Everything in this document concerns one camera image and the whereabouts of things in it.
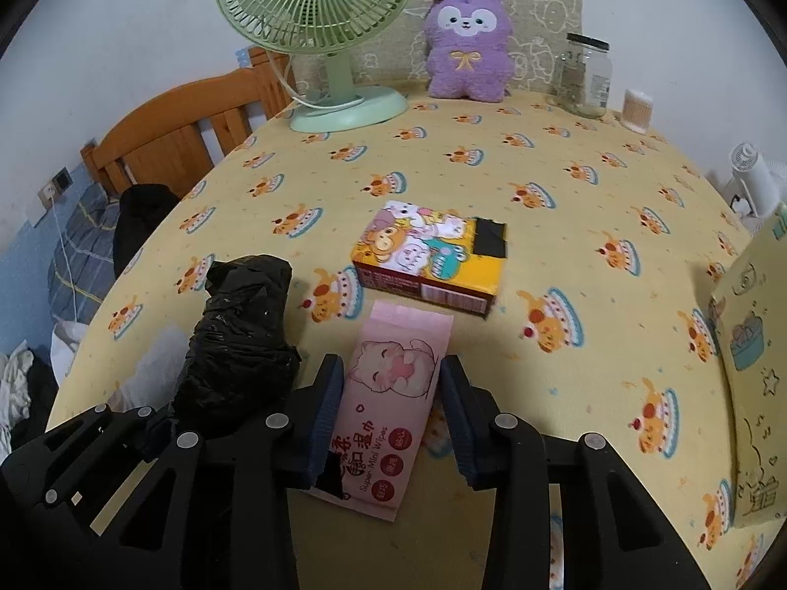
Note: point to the yellow cartoon tissue box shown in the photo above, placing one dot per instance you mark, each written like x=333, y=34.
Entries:
x=418, y=239

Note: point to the purple plush toy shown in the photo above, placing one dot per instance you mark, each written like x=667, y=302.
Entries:
x=467, y=67

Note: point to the small clear glass bottle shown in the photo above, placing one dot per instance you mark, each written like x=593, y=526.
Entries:
x=564, y=83

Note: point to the plaid bedding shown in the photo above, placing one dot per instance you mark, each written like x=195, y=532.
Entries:
x=80, y=246

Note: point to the black cloth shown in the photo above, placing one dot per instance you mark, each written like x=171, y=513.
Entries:
x=138, y=227

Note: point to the green desk fan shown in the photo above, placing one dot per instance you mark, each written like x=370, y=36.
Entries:
x=344, y=107

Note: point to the wall socket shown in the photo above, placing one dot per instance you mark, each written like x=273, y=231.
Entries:
x=58, y=183

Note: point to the wooden chair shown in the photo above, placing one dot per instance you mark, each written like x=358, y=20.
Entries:
x=166, y=135

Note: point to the small cotton swab container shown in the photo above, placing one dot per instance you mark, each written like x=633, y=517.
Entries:
x=637, y=110

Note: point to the black plastic bag roll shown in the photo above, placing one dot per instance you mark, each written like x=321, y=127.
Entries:
x=240, y=344

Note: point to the pink wet wipes pack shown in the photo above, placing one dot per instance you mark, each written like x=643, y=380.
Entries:
x=393, y=369

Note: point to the white standing fan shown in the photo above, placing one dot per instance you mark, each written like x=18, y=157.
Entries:
x=759, y=172

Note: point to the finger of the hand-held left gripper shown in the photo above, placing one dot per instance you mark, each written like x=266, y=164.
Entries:
x=92, y=455

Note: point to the patterned fabric storage box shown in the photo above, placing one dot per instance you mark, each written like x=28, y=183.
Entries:
x=756, y=344

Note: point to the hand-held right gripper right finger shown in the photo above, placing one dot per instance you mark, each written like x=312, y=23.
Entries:
x=458, y=418

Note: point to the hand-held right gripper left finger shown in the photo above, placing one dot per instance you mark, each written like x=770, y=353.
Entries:
x=326, y=418

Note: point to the glass jar with dark lid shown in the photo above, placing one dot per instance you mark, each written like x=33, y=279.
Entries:
x=593, y=83

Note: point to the white crumpled cloth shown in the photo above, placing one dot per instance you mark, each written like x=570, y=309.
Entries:
x=61, y=344

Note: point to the olive patterned board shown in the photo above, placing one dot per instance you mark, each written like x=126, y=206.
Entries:
x=541, y=6

